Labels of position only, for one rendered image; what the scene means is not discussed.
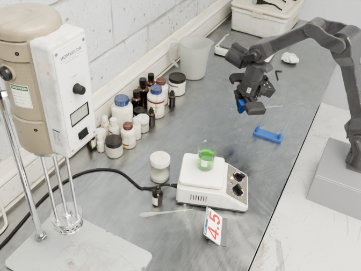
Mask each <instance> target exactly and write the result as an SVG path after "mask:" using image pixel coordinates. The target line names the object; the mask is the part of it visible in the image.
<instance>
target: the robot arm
mask: <svg viewBox="0 0 361 271"><path fill-rule="evenodd" d="M307 38H312V39H314V40H315V41H316V42H317V43H318V44H319V45H320V46H322V47H324V48H326V49H328V50H330V52H331V55H332V57H333V59H334V60H335V61H336V63H337V64H338V65H339V66H340V68H341V72H342V77H343V82H344V87H345V92H346V97H347V100H348V106H349V110H350V116H351V118H350V119H349V121H348V122H347V123H346V124H345V125H344V129H345V131H346V139H349V142H350V144H351V147H350V150H349V152H348V154H347V156H346V169H348V170H351V171H354V172H358V173H361V62H360V59H361V29H360V28H358V27H357V26H354V25H347V24H345V23H341V22H336V21H331V20H326V19H324V18H321V17H315V18H313V19H312V20H310V21H309V22H307V23H304V24H302V25H300V26H298V27H296V28H294V29H292V30H289V31H287V32H285V33H283V34H280V35H277V36H270V37H266V38H263V39H261V40H260V41H258V42H256V43H255V44H253V45H251V46H250V47H249V50H247V49H246V48H244V47H242V46H241V45H240V44H239V43H237V42H235V43H233V44H232V46H231V48H230V49H229V50H228V52H227V53H226V55H225V60H226V61H228V62H229V63H231V64H232V65H234V66H235V67H237V68H238V69H242V68H245V67H246V70H245V73H232V74H231V75H230V76H229V80H230V82H231V84H234V82H238V83H239V84H238V85H237V86H236V87H237V89H236V90H234V94H235V99H236V105H237V108H239V109H238V112H239V113H243V112H244V111H246V113H247V114H248V115H264V114H265V112H266V108H265V106H264V105H263V103H262V102H257V100H258V99H257V97H258V98H260V97H261V95H262V96H266V97H268V98H270V97H271V96H272V95H273V93H274V92H275V91H276V90H275V88H274V86H273V85H272V83H271V82H270V81H268V80H269V78H268V77H267V75H264V72H265V73H268V72H270V71H271V70H273V66H272V65H271V63H270V62H266V61H265V60H266V59H267V58H269V57H270V56H272V55H273V54H275V53H276V52H278V51H279V50H281V49H283V48H286V47H288V46H291V45H293V44H296V43H298V42H300V41H303V40H305V39H307ZM256 96H257V97H256Z"/></svg>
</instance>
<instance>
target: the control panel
mask: <svg viewBox="0 0 361 271"><path fill-rule="evenodd" d="M237 171H238V172H240V171H239V170H237V169H235V168H234V167H232V166H230V165H229V164H228V169H227V187H226V194H227V195H229V196H231V197H233V198H235V199H236V200H238V201H240V202H242V203H243V204H245V205H247V175H246V174H245V177H244V178H243V179H242V181H241V182H238V181H237V180H235V179H234V177H233V173H234V172H237ZM240 173H242V172H240ZM242 174H243V173H242ZM231 177H233V179H231ZM231 182H233V184H231ZM236 184H239V185H240V186H241V188H242V189H243V191H244V194H243V195H241V196H236V195H235V194H234V192H233V187H234V186H235V185H236Z"/></svg>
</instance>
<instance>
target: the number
mask: <svg viewBox="0 0 361 271"><path fill-rule="evenodd" d="M220 220H221V217H220V216H219V215H217V214H216V213H215V212H213V211H212V210H211V209H210V210H209V216H208V225H207V235H208V236H209V237H211V238H212V239H214V240H215V241H216V242H218V243H219V233H220Z"/></svg>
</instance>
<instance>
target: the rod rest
mask: <svg viewBox="0 0 361 271"><path fill-rule="evenodd" d="M259 127H260V123H258V126H257V127H256V128H255V130H254V132H253V134H254V135H256V136H259V137H262V138H265V139H269V140H272V141H275V142H278V143H281V141H282V139H283V136H282V135H281V134H282V132H283V131H282V130H281V131H280V134H276V133H273V132H269V131H266V130H263V129H260V128H259Z"/></svg>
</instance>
